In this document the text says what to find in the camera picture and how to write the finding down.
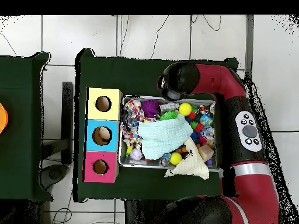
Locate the mint waffle cloth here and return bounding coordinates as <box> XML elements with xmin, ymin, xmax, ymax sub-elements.
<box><xmin>137</xmin><ymin>114</ymin><xmax>194</xmax><ymax>160</ymax></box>

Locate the silver toy camera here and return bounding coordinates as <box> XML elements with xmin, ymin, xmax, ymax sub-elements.
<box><xmin>159</xmin><ymin>101</ymin><xmax>180</xmax><ymax>113</ymax></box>

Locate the cream waffle cloth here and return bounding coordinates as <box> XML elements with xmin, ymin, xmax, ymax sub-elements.
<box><xmin>164</xmin><ymin>137</ymin><xmax>210</xmax><ymax>180</ymax></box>

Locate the shallow clear mesh bin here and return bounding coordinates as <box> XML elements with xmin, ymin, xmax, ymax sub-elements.
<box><xmin>118</xmin><ymin>94</ymin><xmax>221</xmax><ymax>173</ymax></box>

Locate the wooden box with three holes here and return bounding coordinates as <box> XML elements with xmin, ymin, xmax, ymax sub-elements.
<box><xmin>82</xmin><ymin>87</ymin><xmax>124</xmax><ymax>184</ymax></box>

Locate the purple spiky ball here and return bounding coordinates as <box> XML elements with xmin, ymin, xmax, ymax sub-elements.
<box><xmin>141</xmin><ymin>99</ymin><xmax>161</xmax><ymax>118</ymax></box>

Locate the colourful confetti print packet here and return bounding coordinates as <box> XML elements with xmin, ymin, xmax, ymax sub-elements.
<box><xmin>120</xmin><ymin>99</ymin><xmax>145</xmax><ymax>148</ymax></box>

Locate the green spiky ball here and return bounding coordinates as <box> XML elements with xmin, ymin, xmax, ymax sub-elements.
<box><xmin>159</xmin><ymin>111</ymin><xmax>179</xmax><ymax>121</ymax></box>

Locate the white baseball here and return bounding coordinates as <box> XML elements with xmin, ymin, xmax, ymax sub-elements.
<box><xmin>130</xmin><ymin>148</ymin><xmax>144</xmax><ymax>161</ymax></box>

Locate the yellow ball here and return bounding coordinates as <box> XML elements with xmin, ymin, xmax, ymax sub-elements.
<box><xmin>169</xmin><ymin>152</ymin><xmax>183</xmax><ymax>166</ymax></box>
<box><xmin>179</xmin><ymin>103</ymin><xmax>193</xmax><ymax>117</ymax></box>

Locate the blue globe ball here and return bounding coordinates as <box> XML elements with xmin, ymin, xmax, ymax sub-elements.
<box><xmin>200</xmin><ymin>114</ymin><xmax>214</xmax><ymax>127</ymax></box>

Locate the dark green tablecloth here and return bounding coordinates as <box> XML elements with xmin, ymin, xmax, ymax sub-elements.
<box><xmin>0</xmin><ymin>51</ymin><xmax>53</xmax><ymax>202</ymax></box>
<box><xmin>73</xmin><ymin>48</ymin><xmax>240</xmax><ymax>203</ymax></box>

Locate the dark grey floor base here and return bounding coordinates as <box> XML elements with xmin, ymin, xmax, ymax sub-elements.
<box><xmin>40</xmin><ymin>164</ymin><xmax>69</xmax><ymax>190</ymax></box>

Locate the orange round object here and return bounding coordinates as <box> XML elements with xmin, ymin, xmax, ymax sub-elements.
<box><xmin>0</xmin><ymin>102</ymin><xmax>9</xmax><ymax>135</ymax></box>

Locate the black pedestal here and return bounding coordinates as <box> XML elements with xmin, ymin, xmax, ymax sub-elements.
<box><xmin>123</xmin><ymin>199</ymin><xmax>169</xmax><ymax>224</ymax></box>

